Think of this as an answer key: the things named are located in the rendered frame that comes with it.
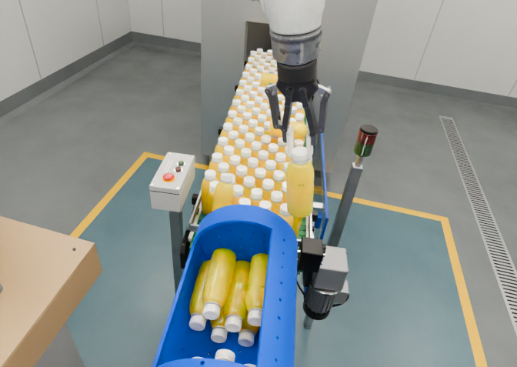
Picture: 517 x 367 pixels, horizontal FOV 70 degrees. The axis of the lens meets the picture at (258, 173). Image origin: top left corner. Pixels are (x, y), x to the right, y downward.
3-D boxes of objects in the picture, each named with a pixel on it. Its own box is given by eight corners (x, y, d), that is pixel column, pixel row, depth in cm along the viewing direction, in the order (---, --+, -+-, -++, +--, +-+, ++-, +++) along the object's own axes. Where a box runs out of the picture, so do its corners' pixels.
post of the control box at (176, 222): (178, 341, 190) (167, 195, 130) (180, 333, 193) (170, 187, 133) (186, 341, 190) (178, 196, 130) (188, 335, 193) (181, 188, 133)
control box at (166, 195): (151, 208, 123) (148, 185, 117) (168, 173, 139) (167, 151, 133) (180, 212, 123) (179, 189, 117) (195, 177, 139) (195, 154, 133)
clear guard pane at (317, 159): (304, 295, 165) (325, 218, 136) (305, 187, 228) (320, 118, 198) (305, 295, 165) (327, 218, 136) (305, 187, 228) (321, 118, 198)
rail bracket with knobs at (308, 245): (291, 271, 120) (295, 251, 114) (291, 255, 126) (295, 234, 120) (321, 276, 120) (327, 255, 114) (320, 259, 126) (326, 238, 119)
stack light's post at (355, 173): (303, 328, 202) (352, 168, 136) (303, 321, 205) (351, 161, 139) (311, 328, 202) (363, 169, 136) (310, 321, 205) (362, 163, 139)
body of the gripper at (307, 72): (268, 65, 67) (272, 108, 73) (315, 67, 64) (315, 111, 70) (279, 47, 72) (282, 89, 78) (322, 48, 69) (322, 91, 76)
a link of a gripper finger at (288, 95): (293, 90, 71) (286, 88, 71) (285, 135, 79) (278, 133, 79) (298, 80, 74) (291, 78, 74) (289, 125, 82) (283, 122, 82)
